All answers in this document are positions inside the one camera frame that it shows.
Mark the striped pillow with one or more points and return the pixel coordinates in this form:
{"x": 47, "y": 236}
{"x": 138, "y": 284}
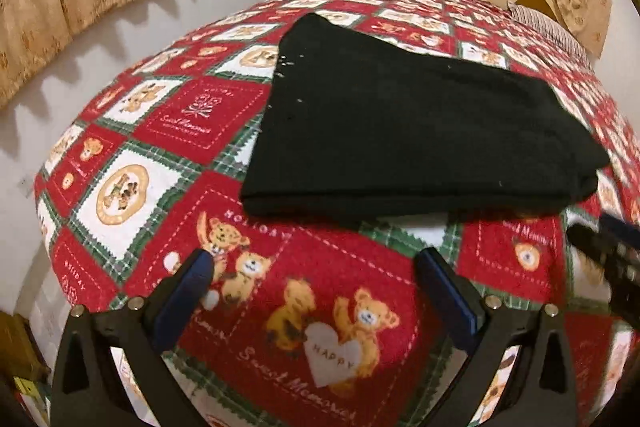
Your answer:
{"x": 550, "y": 27}

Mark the black pants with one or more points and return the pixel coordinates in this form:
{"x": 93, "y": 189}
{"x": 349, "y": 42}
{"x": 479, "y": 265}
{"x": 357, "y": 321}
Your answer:
{"x": 400, "y": 132}

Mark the red bear-print blanket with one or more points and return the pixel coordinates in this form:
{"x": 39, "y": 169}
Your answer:
{"x": 320, "y": 257}

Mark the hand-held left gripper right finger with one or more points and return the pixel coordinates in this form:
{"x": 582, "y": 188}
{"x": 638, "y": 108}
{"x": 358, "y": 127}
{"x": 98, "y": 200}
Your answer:
{"x": 450, "y": 302}

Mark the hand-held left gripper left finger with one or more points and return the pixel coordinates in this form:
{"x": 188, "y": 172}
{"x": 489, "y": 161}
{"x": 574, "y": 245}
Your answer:
{"x": 185, "y": 292}

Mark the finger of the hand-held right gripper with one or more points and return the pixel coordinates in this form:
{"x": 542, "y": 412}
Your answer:
{"x": 600, "y": 252}
{"x": 620, "y": 231}

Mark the wooden cabinet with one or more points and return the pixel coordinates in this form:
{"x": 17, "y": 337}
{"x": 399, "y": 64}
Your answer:
{"x": 20, "y": 347}

